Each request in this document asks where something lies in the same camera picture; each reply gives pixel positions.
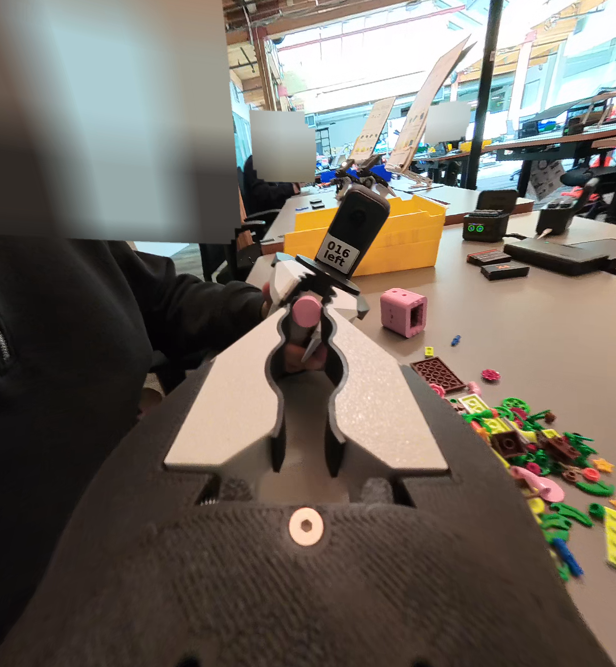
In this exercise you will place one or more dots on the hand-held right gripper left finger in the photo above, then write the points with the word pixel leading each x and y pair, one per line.
pixel 235 411

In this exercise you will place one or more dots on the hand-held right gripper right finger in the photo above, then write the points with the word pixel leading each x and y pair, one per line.
pixel 381 417

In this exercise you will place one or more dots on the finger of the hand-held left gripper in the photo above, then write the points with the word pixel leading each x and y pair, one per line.
pixel 352 306
pixel 285 281

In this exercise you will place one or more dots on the pink round toy brick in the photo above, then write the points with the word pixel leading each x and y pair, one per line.
pixel 306 310

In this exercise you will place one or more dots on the pink toy cube block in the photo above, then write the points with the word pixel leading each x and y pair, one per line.
pixel 396 312

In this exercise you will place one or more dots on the person's left hand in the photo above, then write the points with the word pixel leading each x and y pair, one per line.
pixel 292 362

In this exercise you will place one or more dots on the yellow plastic bin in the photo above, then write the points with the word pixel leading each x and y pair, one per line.
pixel 401 245

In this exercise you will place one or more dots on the long brown brick plate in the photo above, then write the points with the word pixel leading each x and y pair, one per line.
pixel 438 375

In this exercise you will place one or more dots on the cardboard sign stand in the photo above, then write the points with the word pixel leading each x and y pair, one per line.
pixel 373 130
pixel 427 104

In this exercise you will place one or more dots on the magenta toy flower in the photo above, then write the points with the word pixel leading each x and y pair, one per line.
pixel 490 375

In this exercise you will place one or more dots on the black battery charging case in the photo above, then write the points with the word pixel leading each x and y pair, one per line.
pixel 487 219

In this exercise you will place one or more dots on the small black battery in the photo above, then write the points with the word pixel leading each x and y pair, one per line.
pixel 487 258
pixel 505 271

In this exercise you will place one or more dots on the pile of toy bricks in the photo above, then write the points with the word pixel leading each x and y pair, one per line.
pixel 511 443

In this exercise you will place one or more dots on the black column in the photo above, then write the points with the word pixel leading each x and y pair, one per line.
pixel 485 78

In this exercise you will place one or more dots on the flat black power bank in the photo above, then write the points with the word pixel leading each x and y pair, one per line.
pixel 558 255

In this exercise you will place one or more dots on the wooden background desk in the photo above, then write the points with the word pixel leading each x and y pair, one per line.
pixel 558 139

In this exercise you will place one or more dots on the black office chair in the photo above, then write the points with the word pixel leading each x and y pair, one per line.
pixel 579 178

